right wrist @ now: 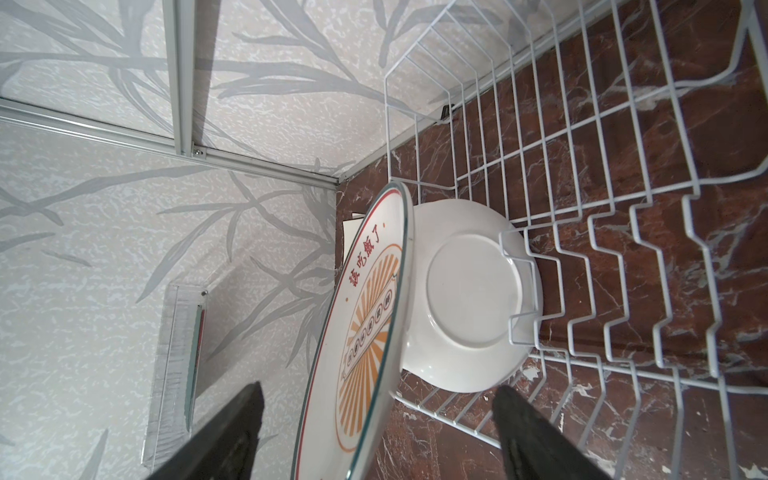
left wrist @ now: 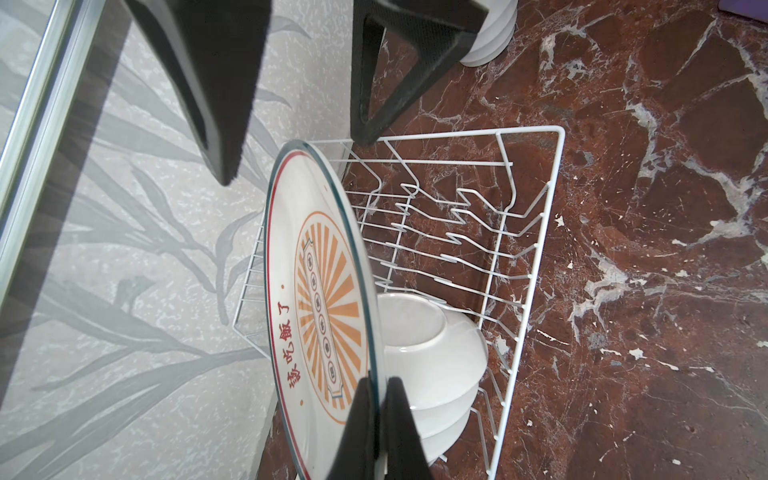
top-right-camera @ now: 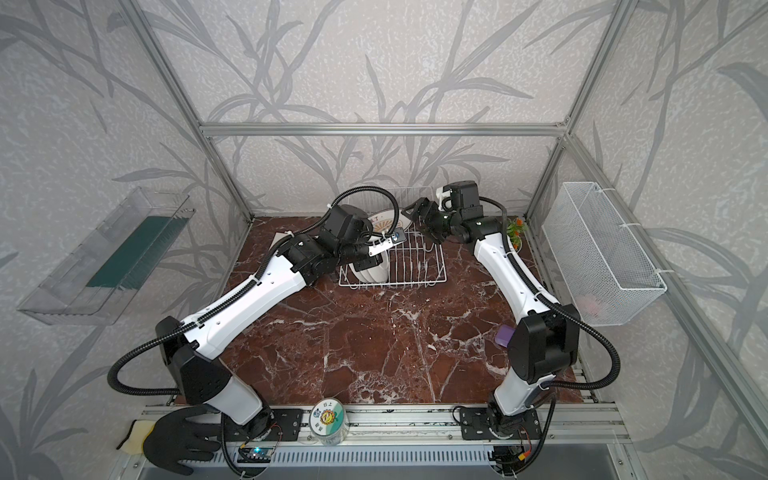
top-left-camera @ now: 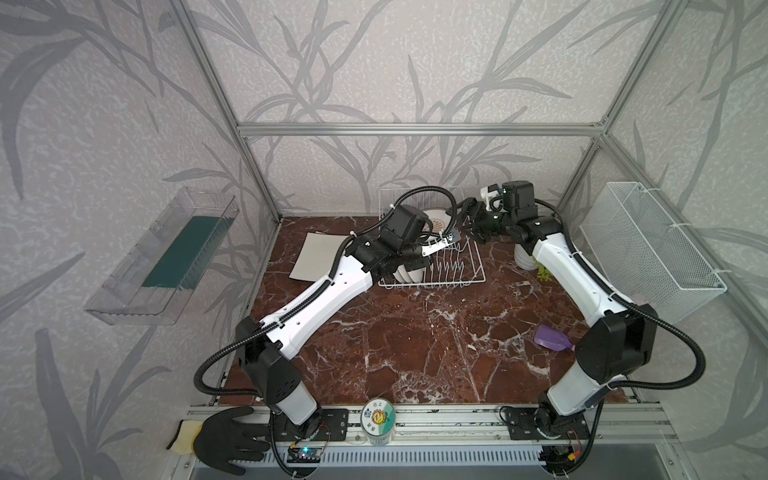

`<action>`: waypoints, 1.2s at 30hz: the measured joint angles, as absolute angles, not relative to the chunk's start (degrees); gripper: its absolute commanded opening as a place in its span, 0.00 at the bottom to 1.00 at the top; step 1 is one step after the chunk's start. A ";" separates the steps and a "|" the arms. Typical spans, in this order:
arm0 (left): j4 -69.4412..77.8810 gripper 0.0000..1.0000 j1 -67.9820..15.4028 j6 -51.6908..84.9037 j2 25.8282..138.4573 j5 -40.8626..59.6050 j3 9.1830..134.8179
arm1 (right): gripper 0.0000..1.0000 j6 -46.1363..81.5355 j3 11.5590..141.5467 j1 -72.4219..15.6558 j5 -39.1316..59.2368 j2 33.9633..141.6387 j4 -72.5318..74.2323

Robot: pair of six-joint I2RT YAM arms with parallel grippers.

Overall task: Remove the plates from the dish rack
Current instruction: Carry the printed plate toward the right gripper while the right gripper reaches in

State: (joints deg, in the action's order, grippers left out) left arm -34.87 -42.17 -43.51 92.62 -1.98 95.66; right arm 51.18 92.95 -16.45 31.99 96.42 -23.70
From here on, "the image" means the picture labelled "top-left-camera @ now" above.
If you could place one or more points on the square white plate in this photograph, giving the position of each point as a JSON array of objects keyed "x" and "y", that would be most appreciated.
[{"x": 316, "y": 256}]

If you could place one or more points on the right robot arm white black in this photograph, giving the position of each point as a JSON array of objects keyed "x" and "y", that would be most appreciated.
[{"x": 621, "y": 333}]

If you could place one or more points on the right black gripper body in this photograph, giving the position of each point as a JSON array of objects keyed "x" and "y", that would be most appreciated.
[{"x": 475, "y": 222}]

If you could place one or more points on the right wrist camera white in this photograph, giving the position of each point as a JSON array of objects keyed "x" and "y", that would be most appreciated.
[{"x": 492, "y": 197}]

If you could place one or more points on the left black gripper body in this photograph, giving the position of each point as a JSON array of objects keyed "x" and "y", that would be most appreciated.
[{"x": 417, "y": 249}]

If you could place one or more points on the clear plastic wall shelf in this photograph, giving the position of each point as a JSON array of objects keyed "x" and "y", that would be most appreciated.
[{"x": 154, "y": 282}]

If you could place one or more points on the white mesh wall basket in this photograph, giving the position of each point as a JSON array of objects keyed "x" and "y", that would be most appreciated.
[{"x": 646, "y": 255}]

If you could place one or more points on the left green circuit board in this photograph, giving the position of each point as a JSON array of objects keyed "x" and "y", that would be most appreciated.
[{"x": 298, "y": 454}]

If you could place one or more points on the round tape roll green label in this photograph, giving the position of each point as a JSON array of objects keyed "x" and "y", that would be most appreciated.
[{"x": 378, "y": 420}]

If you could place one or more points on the yellow sponge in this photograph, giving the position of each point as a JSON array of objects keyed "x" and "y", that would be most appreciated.
[{"x": 182, "y": 443}]

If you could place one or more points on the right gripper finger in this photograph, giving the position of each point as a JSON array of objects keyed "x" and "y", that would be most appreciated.
[
  {"x": 467, "y": 209},
  {"x": 472, "y": 231}
]

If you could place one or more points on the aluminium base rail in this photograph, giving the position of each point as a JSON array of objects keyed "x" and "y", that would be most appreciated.
[{"x": 626, "y": 441}]

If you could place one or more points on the white pot artificial flowers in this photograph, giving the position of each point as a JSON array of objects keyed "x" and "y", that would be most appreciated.
[{"x": 528, "y": 263}]

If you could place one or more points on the purple scoop pink handle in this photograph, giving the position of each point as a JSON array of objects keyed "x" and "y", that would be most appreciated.
[{"x": 552, "y": 339}]

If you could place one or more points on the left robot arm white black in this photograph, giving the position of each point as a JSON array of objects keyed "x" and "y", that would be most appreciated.
[{"x": 269, "y": 349}]

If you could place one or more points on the white wire dish rack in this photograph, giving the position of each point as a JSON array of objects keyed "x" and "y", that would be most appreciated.
[{"x": 454, "y": 267}]

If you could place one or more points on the black glove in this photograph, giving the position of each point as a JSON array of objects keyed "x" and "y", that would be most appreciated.
[{"x": 224, "y": 440}]

